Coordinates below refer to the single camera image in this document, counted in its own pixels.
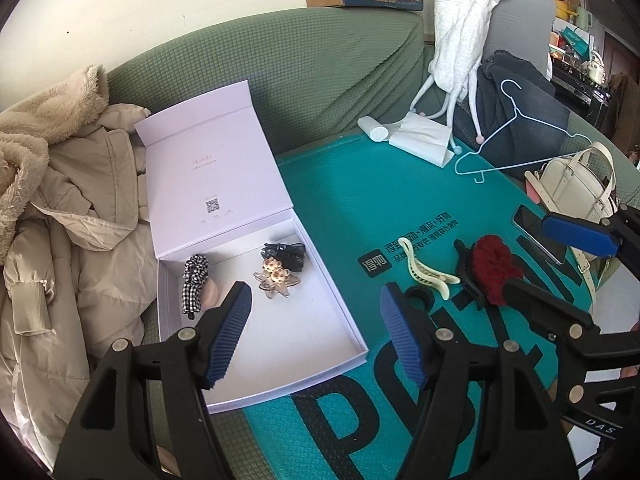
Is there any cream hair claw clip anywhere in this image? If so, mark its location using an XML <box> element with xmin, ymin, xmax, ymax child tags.
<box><xmin>397</xmin><ymin>236</ymin><xmax>461</xmax><ymax>300</ymax></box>

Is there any red fluffy hair clip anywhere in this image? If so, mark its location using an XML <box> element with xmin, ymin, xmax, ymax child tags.
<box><xmin>454</xmin><ymin>234</ymin><xmax>524</xmax><ymax>310</ymax></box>

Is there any pink round puff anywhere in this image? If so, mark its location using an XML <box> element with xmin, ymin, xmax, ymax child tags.
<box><xmin>200</xmin><ymin>278</ymin><xmax>219</xmax><ymax>310</ymax></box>

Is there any cream leather handbag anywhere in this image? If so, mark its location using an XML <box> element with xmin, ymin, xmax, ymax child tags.
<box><xmin>523</xmin><ymin>141</ymin><xmax>622</xmax><ymax>306</ymax></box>

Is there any black smartphone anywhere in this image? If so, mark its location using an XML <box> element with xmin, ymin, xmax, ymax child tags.
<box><xmin>512</xmin><ymin>205</ymin><xmax>567</xmax><ymax>264</ymax></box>

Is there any black white gingham scrunchie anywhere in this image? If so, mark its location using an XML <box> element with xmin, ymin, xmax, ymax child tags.
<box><xmin>182</xmin><ymin>254</ymin><xmax>208</xmax><ymax>320</ymax></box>

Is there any flower transparent hair clip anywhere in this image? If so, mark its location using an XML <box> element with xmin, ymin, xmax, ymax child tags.
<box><xmin>254</xmin><ymin>257</ymin><xmax>300</xmax><ymax>299</ymax></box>

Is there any black ribbon hair clip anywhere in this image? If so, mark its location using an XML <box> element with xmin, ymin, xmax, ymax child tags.
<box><xmin>260</xmin><ymin>243</ymin><xmax>306</xmax><ymax>272</ymax></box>

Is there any white gift box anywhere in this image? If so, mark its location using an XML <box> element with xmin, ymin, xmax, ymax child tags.
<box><xmin>136</xmin><ymin>81</ymin><xmax>368</xmax><ymax>413</ymax></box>

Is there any dark navy clothing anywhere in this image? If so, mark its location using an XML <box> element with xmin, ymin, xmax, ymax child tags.
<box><xmin>452</xmin><ymin>50</ymin><xmax>570</xmax><ymax>180</ymax></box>

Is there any beige puffer coat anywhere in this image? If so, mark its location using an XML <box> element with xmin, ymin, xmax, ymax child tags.
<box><xmin>1</xmin><ymin>104</ymin><xmax>156</xmax><ymax>468</ymax></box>

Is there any white lint roller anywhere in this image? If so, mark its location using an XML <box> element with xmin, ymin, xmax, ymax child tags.
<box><xmin>357</xmin><ymin>116</ymin><xmax>390</xmax><ymax>143</ymax></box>

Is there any grey chair back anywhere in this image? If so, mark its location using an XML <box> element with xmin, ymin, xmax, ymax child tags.
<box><xmin>483</xmin><ymin>0</ymin><xmax>555</xmax><ymax>80</ymax></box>

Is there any cream fleece jacket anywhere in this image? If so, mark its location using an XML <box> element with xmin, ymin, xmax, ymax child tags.
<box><xmin>1</xmin><ymin>65</ymin><xmax>110</xmax><ymax>258</ymax></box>

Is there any light blue wire hanger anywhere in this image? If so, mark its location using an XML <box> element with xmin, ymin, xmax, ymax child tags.
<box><xmin>454</xmin><ymin>78</ymin><xmax>592</xmax><ymax>184</ymax></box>

